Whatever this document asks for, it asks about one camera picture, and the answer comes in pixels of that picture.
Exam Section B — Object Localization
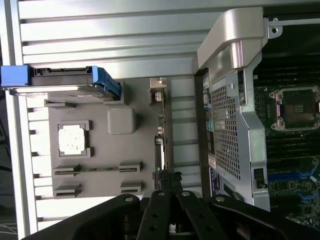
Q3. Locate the green motherboard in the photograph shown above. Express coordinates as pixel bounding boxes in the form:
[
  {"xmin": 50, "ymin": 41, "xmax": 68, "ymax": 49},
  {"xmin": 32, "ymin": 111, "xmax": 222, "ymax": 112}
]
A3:
[{"xmin": 252, "ymin": 72, "xmax": 320, "ymax": 226}]

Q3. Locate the CPU socket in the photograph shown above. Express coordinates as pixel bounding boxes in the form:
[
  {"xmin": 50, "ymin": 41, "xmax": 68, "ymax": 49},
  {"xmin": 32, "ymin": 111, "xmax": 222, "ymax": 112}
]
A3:
[{"xmin": 268, "ymin": 85, "xmax": 320, "ymax": 133}]

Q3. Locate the grey parts rack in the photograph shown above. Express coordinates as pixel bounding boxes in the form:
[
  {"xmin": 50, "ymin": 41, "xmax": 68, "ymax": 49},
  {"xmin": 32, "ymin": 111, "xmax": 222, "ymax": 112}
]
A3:
[{"xmin": 26, "ymin": 77, "xmax": 174, "ymax": 201}]

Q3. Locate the silver CPU chip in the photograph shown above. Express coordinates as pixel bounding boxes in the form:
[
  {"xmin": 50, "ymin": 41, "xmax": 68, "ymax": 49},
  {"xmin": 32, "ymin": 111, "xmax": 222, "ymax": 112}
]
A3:
[{"xmin": 57, "ymin": 124, "xmax": 88, "ymax": 156}]

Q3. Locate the green RAM stick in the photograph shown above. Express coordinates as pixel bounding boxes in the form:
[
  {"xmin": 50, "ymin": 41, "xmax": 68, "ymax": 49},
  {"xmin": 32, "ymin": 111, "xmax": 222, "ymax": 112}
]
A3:
[{"xmin": 53, "ymin": 166, "xmax": 140, "ymax": 176}]

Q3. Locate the hard disk in blue caddy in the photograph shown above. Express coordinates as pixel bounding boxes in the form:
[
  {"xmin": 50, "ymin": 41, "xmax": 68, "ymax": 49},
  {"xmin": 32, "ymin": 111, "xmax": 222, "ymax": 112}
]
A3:
[{"xmin": 0, "ymin": 65, "xmax": 124, "ymax": 104}]

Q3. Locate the open black PC case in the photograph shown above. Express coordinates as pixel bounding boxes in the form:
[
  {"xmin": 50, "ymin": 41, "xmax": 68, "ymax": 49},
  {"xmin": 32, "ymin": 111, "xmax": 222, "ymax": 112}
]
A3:
[{"xmin": 193, "ymin": 6, "xmax": 320, "ymax": 214}]

